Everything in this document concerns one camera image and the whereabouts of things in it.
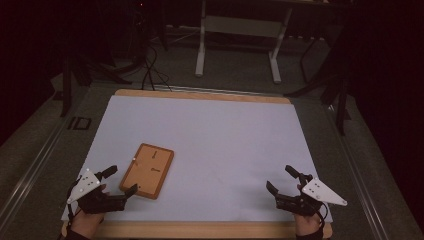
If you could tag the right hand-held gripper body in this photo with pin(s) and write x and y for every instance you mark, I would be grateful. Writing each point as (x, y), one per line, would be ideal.
(316, 192)

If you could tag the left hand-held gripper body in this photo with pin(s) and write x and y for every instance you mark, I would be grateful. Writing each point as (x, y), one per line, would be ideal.
(87, 184)

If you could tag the brown wooden picture frame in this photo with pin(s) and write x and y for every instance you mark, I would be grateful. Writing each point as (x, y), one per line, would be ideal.
(147, 170)

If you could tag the person's right hand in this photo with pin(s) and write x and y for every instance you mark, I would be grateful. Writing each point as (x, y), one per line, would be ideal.
(307, 225)

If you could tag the person's left hand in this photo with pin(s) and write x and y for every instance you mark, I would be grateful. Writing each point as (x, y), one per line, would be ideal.
(87, 221)

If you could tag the pale grey table mat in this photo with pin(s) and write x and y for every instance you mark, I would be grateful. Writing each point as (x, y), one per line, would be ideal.
(220, 146)

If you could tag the black metal stand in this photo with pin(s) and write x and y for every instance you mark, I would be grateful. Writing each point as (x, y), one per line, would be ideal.
(71, 83)
(336, 83)

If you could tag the white metal stand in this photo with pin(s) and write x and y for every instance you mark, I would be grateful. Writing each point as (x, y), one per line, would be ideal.
(240, 30)

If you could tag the grey metal rail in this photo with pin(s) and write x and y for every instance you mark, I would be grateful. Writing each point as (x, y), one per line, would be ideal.
(358, 173)
(30, 173)

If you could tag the small black floor bracket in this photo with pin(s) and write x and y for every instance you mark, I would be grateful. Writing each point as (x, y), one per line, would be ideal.
(80, 123)

